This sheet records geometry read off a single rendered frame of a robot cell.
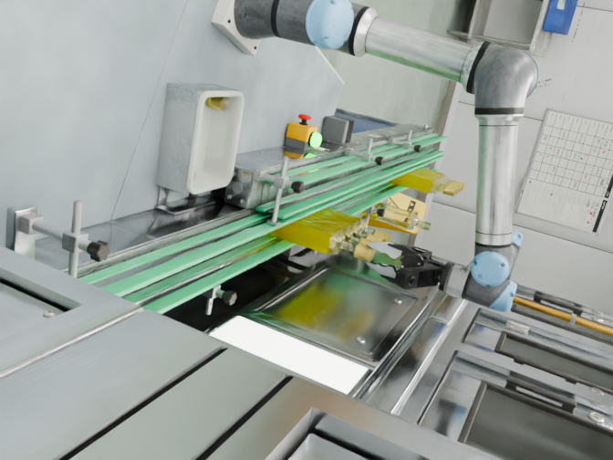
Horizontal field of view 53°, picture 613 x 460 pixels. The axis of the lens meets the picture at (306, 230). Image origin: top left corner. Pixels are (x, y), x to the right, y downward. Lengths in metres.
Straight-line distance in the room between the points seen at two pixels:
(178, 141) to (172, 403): 0.93
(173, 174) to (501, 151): 0.68
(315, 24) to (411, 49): 0.23
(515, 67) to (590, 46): 5.97
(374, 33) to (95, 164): 0.69
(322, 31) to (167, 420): 1.05
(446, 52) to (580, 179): 5.93
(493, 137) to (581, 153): 5.99
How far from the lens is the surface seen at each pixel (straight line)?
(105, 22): 1.19
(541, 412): 1.45
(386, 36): 1.47
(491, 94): 1.28
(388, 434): 0.48
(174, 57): 1.35
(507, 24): 7.34
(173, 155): 1.35
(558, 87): 7.26
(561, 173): 7.29
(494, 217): 1.30
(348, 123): 2.11
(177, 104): 1.33
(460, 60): 1.43
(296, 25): 1.39
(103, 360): 0.51
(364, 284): 1.69
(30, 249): 1.02
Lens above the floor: 1.55
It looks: 21 degrees down
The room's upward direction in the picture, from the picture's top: 108 degrees clockwise
